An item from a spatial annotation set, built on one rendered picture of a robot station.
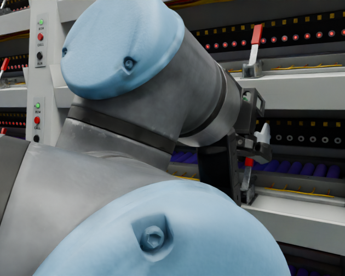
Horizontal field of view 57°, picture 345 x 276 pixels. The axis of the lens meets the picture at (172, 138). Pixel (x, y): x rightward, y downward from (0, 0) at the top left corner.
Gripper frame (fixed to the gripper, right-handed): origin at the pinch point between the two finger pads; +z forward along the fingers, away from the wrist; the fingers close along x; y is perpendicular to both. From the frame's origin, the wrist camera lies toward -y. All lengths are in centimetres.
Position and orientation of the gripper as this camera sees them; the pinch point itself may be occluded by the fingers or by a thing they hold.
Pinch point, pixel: (252, 160)
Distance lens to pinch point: 54.1
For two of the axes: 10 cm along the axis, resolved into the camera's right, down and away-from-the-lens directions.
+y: 1.7, -9.7, 1.8
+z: 5.0, 2.5, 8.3
